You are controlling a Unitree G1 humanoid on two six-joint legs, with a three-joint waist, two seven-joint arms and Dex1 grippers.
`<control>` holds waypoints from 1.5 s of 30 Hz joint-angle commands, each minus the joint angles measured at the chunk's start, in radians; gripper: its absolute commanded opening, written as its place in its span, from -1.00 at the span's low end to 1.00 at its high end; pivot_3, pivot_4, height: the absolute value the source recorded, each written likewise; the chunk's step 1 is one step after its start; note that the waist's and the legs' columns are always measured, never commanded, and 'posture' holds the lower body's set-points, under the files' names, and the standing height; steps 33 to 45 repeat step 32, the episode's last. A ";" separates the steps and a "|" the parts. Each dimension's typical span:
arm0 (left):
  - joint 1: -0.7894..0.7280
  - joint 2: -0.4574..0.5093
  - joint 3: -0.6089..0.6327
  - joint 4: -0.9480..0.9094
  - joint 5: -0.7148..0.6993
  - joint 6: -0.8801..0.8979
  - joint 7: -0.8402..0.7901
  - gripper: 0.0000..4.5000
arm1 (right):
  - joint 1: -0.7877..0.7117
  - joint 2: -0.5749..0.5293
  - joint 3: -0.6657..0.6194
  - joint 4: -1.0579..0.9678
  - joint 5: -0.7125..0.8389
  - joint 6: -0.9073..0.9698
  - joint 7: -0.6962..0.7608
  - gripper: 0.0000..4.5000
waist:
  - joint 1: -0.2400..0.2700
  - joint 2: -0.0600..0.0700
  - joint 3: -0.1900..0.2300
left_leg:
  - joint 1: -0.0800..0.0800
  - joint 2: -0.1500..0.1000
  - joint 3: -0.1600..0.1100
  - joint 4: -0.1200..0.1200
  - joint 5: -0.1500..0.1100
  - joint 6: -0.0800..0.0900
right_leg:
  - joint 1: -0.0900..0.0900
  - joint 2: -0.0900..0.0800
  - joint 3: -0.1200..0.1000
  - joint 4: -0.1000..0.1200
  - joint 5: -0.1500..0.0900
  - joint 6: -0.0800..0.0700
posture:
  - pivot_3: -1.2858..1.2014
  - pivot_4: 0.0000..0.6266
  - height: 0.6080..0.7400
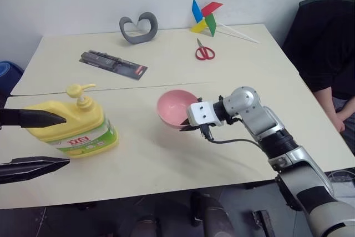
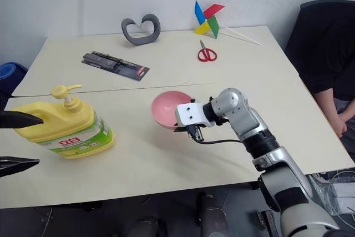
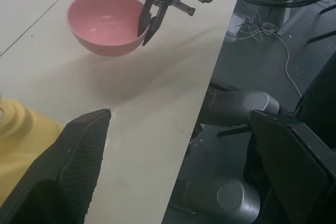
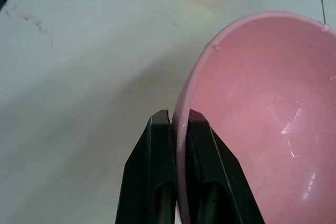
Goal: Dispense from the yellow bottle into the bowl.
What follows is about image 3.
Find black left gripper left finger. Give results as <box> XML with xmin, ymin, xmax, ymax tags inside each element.
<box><xmin>0</xmin><ymin>108</ymin><xmax>113</xmax><ymax>224</ymax></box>

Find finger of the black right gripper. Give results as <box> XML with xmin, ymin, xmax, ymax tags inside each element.
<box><xmin>137</xmin><ymin>0</ymin><xmax>159</xmax><ymax>37</ymax></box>
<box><xmin>142</xmin><ymin>3</ymin><xmax>169</xmax><ymax>47</ymax></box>

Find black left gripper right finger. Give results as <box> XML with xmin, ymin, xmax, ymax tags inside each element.
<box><xmin>243</xmin><ymin>109</ymin><xmax>336</xmax><ymax>224</ymax></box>

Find pink bowl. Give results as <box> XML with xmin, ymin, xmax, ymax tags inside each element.
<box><xmin>66</xmin><ymin>0</ymin><xmax>152</xmax><ymax>57</ymax></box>

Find yellow squeeze bottle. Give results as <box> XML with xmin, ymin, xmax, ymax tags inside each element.
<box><xmin>0</xmin><ymin>93</ymin><xmax>64</xmax><ymax>207</ymax></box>

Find black chair base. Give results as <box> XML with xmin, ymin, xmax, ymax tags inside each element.
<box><xmin>306</xmin><ymin>3</ymin><xmax>336</xmax><ymax>44</ymax></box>

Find white floor cable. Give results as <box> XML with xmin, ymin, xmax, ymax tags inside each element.
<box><xmin>236</xmin><ymin>21</ymin><xmax>303</xmax><ymax>98</ymax></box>

